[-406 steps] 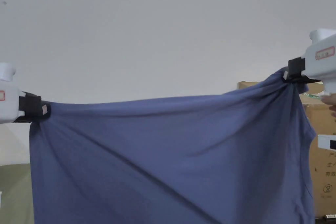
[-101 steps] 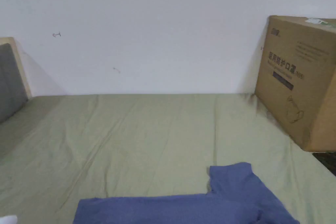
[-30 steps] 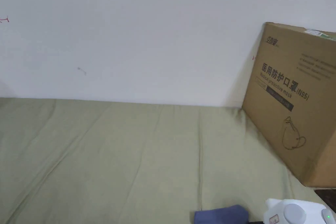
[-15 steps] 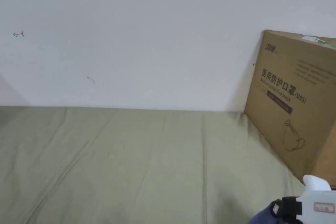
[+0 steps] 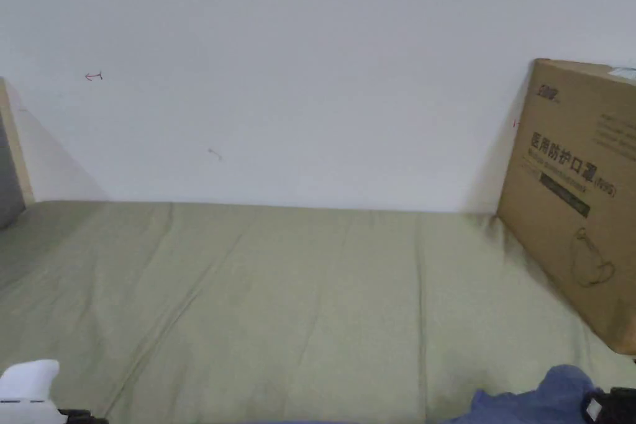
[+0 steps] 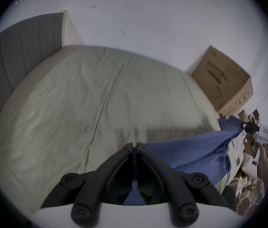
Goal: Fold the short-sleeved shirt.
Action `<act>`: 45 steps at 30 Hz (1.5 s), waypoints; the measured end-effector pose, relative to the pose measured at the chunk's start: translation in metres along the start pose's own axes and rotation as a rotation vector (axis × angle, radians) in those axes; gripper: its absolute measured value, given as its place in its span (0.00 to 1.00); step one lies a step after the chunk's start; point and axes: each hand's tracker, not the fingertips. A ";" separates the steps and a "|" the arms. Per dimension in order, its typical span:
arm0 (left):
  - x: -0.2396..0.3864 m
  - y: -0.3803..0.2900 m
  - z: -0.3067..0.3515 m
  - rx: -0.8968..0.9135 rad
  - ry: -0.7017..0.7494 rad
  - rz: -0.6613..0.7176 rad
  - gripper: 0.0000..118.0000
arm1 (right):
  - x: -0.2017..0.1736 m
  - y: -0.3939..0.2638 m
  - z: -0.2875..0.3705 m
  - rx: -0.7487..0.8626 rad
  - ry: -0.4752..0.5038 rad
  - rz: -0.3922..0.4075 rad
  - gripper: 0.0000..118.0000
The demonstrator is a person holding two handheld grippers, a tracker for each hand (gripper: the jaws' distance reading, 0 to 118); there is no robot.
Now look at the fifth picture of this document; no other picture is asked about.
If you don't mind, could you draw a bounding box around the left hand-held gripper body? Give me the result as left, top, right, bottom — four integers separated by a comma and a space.
0, 359, 61, 424

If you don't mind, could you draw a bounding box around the blue garment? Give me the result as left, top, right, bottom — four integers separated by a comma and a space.
446, 364, 606, 424

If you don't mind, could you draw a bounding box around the brown cardboard carton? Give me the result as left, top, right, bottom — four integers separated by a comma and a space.
496, 58, 636, 356

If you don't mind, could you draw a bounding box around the bed with pale green sheet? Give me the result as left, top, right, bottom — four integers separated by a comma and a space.
0, 200, 636, 424

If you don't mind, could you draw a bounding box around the grey padded headboard wooden frame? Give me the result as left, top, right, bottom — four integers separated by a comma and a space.
0, 77, 37, 231

